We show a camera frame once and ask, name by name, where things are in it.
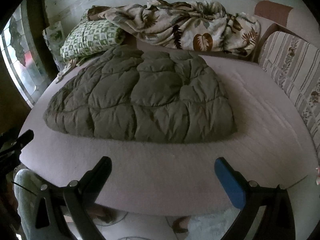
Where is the olive green quilted puffer coat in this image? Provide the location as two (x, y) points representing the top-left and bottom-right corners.
(43, 46), (236, 144)

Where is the grey trouser leg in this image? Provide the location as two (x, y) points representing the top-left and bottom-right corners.
(14, 168), (47, 239)

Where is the stained glass door window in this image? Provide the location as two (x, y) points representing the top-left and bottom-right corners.
(1, 1), (51, 108)

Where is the green white patterned pillow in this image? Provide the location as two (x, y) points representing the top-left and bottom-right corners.
(60, 14), (125, 61)

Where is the striped floral cushion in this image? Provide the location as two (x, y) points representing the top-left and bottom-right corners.
(258, 31), (319, 156)

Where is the leaf print blanket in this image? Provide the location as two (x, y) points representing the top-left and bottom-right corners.
(87, 0), (260, 57)

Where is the small floral pillow by wall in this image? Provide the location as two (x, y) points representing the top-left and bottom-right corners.
(42, 21), (66, 71)

